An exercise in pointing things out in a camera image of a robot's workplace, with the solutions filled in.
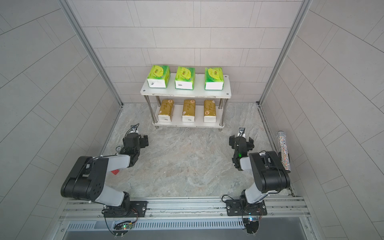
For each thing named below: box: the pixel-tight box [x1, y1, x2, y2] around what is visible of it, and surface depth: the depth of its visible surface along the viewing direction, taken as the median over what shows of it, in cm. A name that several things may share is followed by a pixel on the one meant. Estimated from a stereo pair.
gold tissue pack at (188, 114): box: [182, 99, 196, 123], surface depth 98 cm
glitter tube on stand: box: [276, 130, 291, 174], surface depth 75 cm
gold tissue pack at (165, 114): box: [158, 99, 174, 122], surface depth 98 cm
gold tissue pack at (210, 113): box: [203, 99, 217, 123], surface depth 98 cm
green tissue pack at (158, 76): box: [146, 65, 170, 88], surface depth 79 cm
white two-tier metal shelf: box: [140, 73, 232, 131], surface depth 96 cm
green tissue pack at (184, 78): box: [174, 66, 196, 90], surface depth 79 cm
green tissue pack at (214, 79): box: [204, 67, 224, 91], surface depth 78 cm
